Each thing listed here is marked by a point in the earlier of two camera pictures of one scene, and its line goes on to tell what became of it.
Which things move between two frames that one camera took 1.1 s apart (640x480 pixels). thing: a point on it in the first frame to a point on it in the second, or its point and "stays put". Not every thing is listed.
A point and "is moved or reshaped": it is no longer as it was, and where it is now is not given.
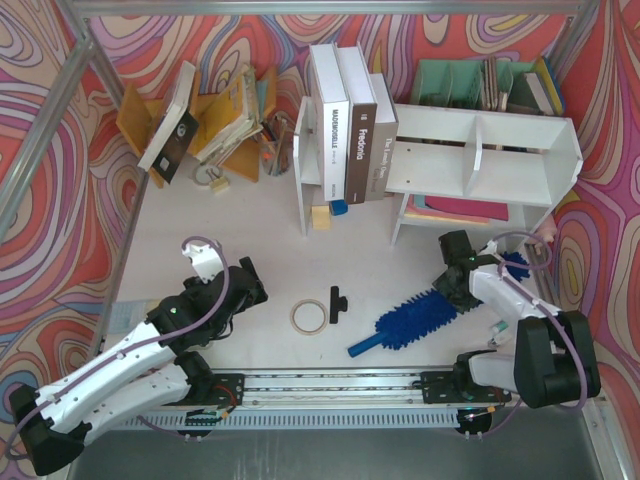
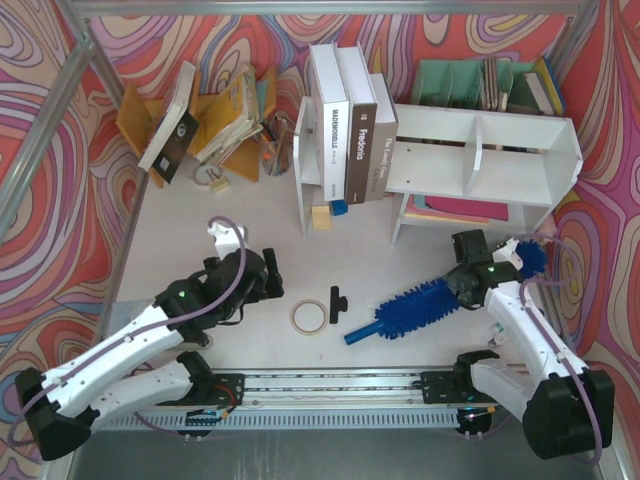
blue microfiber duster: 417,314 is moved or reshaped
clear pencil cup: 276,150 stays put
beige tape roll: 305,332 stays put
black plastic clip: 337,304 stays put
